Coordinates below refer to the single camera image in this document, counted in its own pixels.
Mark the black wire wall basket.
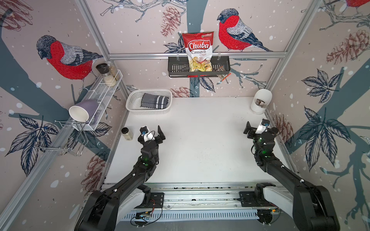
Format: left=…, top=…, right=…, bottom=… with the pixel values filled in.
left=168, top=56, right=231, bottom=78

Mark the red Chuba chips bag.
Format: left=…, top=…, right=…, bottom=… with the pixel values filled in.
left=182, top=32, right=214, bottom=72

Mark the grey plaid pillowcase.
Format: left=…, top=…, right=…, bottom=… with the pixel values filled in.
left=141, top=93, right=169, bottom=109

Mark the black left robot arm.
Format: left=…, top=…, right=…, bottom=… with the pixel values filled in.
left=74, top=126, right=166, bottom=231

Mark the white plastic mesh basket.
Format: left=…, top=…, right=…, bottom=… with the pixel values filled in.
left=126, top=89, right=172, bottom=115

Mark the white cylindrical container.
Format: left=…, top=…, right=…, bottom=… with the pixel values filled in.
left=250, top=89, right=273, bottom=115

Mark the small white spice jar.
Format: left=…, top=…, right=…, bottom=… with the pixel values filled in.
left=121, top=127, right=133, bottom=141

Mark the white wire wall shelf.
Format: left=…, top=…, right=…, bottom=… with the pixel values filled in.
left=84, top=70, right=123, bottom=131

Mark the purple white cup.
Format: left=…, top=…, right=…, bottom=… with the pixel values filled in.
left=68, top=99, right=99, bottom=122

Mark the black lid spice jar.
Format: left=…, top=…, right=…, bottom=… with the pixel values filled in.
left=96, top=63, right=117, bottom=87

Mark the aluminium rail base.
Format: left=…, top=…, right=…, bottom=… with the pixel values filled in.
left=116, top=182, right=289, bottom=227

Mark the glass jar on shelf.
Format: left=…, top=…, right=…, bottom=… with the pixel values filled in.
left=107, top=61, right=120, bottom=80

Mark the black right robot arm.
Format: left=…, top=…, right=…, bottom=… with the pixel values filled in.
left=243, top=119, right=340, bottom=231

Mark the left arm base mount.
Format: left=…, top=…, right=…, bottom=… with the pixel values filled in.
left=127, top=185, right=164, bottom=209

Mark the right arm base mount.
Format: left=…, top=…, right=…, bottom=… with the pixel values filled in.
left=237, top=183, right=276, bottom=207

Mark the chrome wire cup holder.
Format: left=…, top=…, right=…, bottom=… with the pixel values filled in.
left=33, top=120, right=89, bottom=157

